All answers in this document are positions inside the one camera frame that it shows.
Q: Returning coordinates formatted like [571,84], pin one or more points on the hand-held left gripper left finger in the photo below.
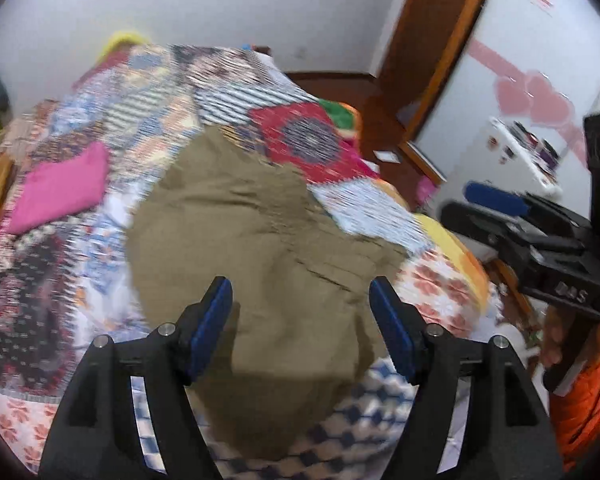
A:
[210,330]

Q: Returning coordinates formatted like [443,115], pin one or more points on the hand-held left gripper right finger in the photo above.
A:
[392,330]

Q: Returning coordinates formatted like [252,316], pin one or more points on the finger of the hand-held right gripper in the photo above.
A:
[470,215]
[495,197]

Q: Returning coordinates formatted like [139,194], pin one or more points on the olive green pants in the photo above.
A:
[260,240]

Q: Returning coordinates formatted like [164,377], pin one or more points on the person's right forearm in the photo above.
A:
[585,410]

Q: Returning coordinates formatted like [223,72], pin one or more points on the person's right hand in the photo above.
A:
[555,337]

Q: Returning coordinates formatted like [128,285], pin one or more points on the pink floor item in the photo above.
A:
[426,191]

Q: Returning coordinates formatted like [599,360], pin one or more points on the small clutter on suitcase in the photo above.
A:
[535,147]

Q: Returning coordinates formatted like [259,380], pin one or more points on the white paper sheet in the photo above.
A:
[386,156]

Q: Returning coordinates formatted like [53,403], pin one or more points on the pink heart stickers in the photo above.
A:
[535,97]

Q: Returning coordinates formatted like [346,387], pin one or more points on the green orange fleece blanket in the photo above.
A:
[340,117]

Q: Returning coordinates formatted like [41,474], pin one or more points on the patchwork printed blanket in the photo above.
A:
[300,130]

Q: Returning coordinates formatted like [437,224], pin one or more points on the wooden baseboard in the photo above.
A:
[330,76]

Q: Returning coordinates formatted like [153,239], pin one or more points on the small red white sticker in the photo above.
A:
[542,1]

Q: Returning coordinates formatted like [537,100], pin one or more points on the pink folded cloth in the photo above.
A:
[60,185]

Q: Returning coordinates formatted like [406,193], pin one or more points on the wooden door frame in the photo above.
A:
[430,35]

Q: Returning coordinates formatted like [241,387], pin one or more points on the wooden bed frame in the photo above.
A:
[257,50]

